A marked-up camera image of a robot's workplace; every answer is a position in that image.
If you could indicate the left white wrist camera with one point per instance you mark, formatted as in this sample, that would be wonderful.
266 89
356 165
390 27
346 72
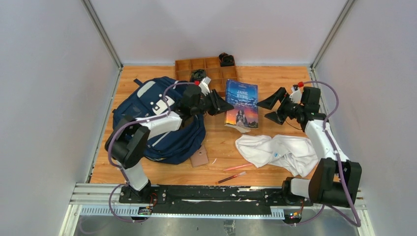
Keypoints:
204 85

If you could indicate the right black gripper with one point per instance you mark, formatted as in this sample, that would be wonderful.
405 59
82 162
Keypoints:
281 94

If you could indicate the white cloth garment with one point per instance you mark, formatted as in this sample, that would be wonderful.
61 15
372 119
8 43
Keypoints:
295 154

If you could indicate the aluminium frame rail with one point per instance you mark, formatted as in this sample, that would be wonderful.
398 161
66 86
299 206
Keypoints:
94 210

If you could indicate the black rolled belt middle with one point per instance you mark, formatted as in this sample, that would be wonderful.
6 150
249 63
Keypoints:
197 75

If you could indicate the navy blue backpack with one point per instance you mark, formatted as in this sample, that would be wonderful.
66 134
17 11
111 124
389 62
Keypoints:
152 103

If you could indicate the wooden compartment tray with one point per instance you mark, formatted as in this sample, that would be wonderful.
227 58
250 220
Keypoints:
218 74

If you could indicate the pink pen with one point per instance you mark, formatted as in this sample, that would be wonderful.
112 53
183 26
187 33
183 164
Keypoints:
238 167

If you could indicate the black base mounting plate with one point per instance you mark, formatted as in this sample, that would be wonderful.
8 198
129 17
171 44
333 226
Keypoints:
212 200

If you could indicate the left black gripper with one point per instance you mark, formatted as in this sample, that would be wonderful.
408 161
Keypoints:
212 102

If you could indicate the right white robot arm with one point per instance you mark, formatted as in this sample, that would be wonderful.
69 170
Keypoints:
336 179

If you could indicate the blue Jane Eyre book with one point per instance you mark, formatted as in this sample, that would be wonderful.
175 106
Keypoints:
244 98

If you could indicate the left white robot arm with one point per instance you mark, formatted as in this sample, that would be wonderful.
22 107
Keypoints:
127 143

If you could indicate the red clear-capped pen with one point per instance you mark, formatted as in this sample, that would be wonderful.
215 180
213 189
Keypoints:
231 177

